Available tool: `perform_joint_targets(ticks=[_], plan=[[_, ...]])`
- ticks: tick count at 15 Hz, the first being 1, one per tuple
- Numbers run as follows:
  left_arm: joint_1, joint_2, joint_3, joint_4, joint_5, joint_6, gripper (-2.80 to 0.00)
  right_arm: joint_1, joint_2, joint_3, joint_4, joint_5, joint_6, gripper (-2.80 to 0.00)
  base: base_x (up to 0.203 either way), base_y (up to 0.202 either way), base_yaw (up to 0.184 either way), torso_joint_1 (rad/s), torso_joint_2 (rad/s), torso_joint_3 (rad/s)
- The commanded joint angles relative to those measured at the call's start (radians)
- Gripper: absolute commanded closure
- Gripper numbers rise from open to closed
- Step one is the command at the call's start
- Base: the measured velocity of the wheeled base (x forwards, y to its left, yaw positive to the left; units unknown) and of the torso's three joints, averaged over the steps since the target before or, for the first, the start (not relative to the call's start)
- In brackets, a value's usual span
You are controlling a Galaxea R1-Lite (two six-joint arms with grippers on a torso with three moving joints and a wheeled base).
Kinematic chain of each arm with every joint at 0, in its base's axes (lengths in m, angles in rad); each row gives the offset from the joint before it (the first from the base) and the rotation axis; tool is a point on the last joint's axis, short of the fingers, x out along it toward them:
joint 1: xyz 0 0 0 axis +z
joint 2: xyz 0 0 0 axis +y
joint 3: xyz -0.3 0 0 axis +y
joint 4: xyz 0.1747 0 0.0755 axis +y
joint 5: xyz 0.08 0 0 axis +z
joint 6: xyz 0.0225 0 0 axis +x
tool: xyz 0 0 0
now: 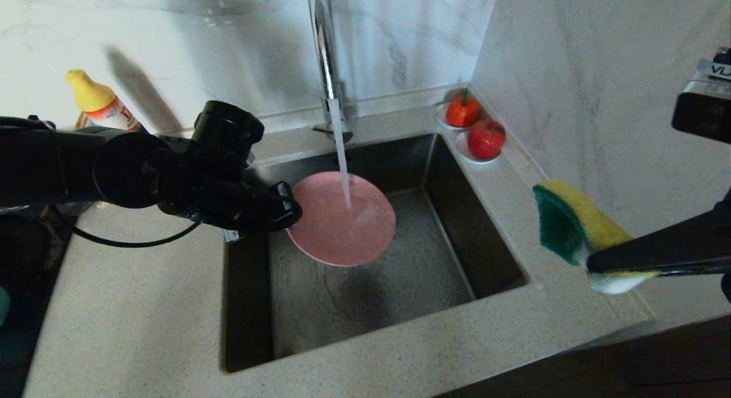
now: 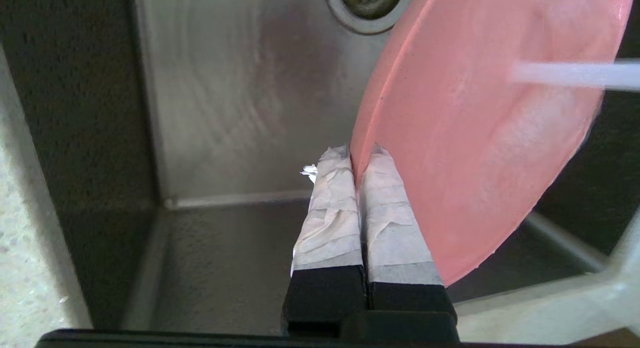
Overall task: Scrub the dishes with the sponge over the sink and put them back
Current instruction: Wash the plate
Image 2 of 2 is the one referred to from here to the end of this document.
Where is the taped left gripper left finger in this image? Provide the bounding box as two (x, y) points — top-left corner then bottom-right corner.
(281, 145), (368, 337)

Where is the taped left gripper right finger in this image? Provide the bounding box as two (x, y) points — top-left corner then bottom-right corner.
(358, 145), (459, 340)

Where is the pink plate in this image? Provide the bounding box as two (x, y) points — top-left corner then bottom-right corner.
(348, 0), (636, 288)

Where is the stainless steel sink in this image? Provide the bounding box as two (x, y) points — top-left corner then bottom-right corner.
(0, 0), (640, 334)

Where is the round metal drain strainer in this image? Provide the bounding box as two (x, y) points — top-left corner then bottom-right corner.
(324, 0), (417, 35)

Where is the running water stream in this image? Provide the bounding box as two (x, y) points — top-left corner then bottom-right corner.
(510, 60), (640, 93)

